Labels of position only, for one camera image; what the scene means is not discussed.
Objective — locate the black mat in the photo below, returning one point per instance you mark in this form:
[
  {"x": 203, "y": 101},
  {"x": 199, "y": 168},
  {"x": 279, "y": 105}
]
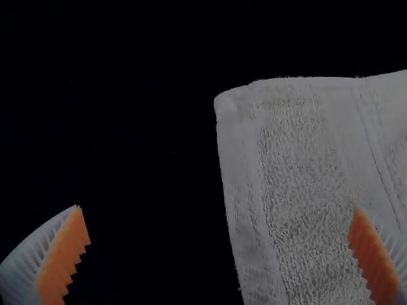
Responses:
[{"x": 111, "y": 111}]

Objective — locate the pale towel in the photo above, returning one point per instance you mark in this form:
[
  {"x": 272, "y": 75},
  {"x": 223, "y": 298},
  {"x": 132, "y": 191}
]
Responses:
[{"x": 305, "y": 178}]

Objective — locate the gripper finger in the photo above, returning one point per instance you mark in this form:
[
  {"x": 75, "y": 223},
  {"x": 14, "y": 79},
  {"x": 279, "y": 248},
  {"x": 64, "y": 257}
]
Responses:
[
  {"x": 378, "y": 260},
  {"x": 54, "y": 263}
]

